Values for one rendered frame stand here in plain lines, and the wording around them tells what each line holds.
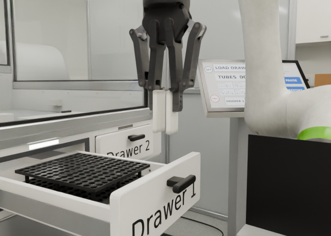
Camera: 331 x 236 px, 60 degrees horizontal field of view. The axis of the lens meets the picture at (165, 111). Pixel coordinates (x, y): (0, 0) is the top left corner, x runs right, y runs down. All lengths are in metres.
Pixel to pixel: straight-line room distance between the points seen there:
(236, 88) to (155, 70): 0.91
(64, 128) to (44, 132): 0.06
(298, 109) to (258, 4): 0.29
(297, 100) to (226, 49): 1.50
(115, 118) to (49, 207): 0.44
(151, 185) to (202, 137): 1.91
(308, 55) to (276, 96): 3.30
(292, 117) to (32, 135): 0.63
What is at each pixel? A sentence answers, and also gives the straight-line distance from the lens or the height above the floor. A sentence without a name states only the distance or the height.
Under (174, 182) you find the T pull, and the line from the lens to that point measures 0.51.
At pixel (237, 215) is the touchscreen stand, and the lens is 1.52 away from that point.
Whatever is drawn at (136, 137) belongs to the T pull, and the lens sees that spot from 0.92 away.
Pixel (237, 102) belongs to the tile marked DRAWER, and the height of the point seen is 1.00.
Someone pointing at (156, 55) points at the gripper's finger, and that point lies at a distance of 0.47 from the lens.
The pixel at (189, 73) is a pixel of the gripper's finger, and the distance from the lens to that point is 0.44.
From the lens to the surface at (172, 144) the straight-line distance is 2.54.
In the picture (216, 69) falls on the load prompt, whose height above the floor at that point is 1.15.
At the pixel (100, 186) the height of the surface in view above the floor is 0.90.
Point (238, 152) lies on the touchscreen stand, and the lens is 1.42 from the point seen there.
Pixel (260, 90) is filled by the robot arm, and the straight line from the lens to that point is 0.83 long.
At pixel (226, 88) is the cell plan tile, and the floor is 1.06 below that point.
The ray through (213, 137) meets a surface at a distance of 2.33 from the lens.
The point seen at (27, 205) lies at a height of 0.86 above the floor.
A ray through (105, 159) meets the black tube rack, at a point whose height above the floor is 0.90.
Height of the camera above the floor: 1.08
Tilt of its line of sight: 6 degrees down
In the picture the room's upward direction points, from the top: straight up
